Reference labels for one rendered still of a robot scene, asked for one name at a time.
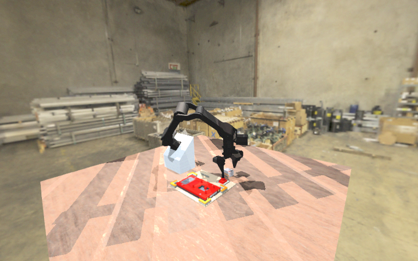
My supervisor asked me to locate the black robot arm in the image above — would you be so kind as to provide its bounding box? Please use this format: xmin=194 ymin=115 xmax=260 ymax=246
xmin=161 ymin=102 xmax=248 ymax=162

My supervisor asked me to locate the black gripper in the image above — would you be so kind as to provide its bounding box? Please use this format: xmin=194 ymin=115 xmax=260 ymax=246
xmin=213 ymin=145 xmax=237 ymax=172

